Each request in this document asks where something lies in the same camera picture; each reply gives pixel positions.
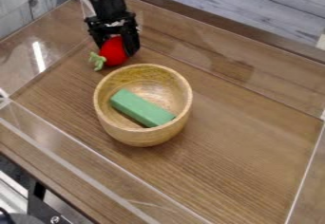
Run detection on black cable bottom left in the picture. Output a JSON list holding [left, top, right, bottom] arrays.
[[0, 207, 14, 224]]

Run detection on wooden bowl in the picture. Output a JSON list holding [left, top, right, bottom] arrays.
[[92, 64, 193, 147]]

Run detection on clear acrylic tray walls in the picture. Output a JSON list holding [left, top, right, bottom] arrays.
[[0, 0, 325, 224]]

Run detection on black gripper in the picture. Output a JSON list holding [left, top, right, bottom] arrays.
[[84, 11, 141, 57]]

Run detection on red knitted apple toy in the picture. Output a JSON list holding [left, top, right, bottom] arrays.
[[88, 36, 129, 71]]

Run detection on black table frame bracket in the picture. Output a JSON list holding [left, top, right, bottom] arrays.
[[27, 181, 72, 224]]

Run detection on green rectangular block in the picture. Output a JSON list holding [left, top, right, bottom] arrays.
[[110, 89, 175, 127]]

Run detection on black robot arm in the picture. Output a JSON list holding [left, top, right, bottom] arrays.
[[84, 0, 141, 56]]

